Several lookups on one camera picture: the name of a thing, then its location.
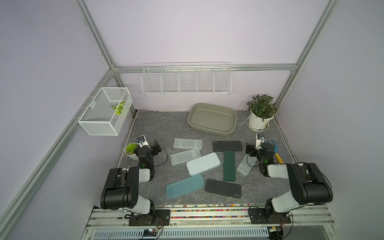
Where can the teal ribbed pencil case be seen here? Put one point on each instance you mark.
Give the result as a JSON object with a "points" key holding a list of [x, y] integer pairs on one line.
{"points": [[185, 186]]}

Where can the long white wire wall basket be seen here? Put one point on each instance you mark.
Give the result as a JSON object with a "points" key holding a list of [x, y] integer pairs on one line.
{"points": [[194, 79]]}

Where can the light blue pencil case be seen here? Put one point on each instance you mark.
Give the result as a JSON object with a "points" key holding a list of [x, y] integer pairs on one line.
{"points": [[203, 164]]}

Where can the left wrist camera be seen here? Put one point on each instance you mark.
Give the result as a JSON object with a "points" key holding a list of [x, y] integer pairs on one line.
{"points": [[142, 141]]}

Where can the large potted green plant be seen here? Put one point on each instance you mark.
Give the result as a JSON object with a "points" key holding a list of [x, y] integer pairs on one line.
{"points": [[262, 110]]}

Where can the small potted succulent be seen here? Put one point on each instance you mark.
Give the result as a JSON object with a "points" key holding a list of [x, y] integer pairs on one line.
{"points": [[130, 150]]}

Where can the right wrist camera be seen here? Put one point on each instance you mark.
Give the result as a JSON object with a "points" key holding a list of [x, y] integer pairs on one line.
{"points": [[260, 138]]}

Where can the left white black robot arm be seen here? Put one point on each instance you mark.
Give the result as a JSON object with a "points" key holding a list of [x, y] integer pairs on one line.
{"points": [[121, 189]]}

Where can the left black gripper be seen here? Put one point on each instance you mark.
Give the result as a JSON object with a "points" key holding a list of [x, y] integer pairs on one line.
{"points": [[154, 146]]}

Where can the blue yellow garden fork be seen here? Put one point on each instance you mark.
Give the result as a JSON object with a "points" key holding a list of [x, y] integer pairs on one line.
{"points": [[276, 148]]}

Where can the dark green pencil case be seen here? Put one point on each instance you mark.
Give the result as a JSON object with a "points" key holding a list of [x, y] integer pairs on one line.
{"points": [[229, 166]]}

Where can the black pencil case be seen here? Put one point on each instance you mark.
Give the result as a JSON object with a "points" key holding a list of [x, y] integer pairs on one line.
{"points": [[223, 188], [221, 146]]}

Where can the aluminium rail frame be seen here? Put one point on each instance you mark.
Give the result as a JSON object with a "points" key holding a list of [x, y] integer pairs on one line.
{"points": [[212, 222]]}

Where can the green leaf toy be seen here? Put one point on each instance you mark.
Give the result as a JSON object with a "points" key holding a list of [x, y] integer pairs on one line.
{"points": [[119, 108]]}

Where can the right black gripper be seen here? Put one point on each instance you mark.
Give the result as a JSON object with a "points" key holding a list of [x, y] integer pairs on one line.
{"points": [[253, 149]]}

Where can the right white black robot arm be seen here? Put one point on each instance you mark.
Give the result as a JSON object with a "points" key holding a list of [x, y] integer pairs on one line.
{"points": [[308, 185]]}

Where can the clear pencil case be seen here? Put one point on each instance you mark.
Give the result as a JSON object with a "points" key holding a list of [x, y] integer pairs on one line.
{"points": [[184, 157], [247, 164], [188, 144]]}

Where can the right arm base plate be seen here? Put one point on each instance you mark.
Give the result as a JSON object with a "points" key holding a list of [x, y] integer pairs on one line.
{"points": [[268, 216]]}

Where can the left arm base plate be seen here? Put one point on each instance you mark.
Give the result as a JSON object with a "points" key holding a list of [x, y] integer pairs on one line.
{"points": [[156, 218]]}

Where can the grey-green plastic storage box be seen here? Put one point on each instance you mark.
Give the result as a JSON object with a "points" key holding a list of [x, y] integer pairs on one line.
{"points": [[213, 119]]}

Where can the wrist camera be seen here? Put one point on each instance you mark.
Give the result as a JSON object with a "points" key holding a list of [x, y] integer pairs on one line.
{"points": [[142, 141], [260, 138]]}

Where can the white mesh wall basket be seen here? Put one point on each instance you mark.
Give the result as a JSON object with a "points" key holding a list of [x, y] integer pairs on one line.
{"points": [[99, 118]]}

